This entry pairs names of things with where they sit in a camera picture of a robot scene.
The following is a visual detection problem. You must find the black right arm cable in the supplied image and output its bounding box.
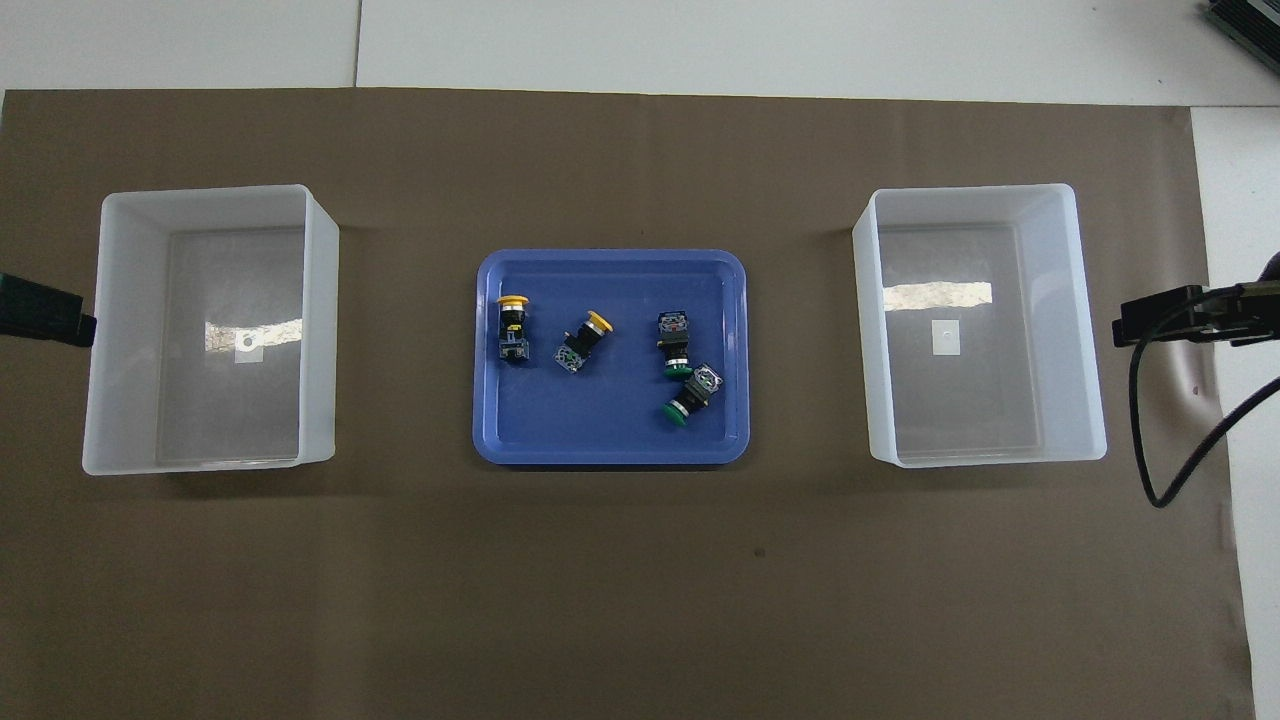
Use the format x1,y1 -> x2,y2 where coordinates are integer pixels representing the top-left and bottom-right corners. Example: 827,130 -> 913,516
1127,285 -> 1280,509

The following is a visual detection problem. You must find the black ribbed device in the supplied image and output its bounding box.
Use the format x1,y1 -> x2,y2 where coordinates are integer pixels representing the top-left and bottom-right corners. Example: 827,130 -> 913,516
1203,0 -> 1280,63

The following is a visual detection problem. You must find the translucent white plastic box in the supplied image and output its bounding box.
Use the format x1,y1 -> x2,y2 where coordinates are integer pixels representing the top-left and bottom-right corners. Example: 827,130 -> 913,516
852,183 -> 1108,469
82,184 -> 340,477

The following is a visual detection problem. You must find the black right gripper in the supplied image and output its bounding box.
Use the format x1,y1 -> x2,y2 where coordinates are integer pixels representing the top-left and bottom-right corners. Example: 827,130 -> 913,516
1112,283 -> 1280,348

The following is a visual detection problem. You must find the yellow push button switch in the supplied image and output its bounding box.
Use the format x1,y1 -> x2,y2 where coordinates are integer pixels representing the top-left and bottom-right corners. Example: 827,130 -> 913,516
496,294 -> 531,366
555,309 -> 614,376

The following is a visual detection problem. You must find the brown paper table mat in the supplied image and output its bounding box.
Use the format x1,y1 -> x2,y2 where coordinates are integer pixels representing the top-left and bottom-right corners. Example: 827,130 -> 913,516
0,88 -> 1256,720

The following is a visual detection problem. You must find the green push button switch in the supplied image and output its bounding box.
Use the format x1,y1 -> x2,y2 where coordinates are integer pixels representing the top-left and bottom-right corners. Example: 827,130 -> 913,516
665,363 -> 724,428
656,311 -> 693,382

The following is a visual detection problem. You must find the blue plastic tray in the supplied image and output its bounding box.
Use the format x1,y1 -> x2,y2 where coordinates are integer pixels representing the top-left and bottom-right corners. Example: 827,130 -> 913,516
472,248 -> 751,468

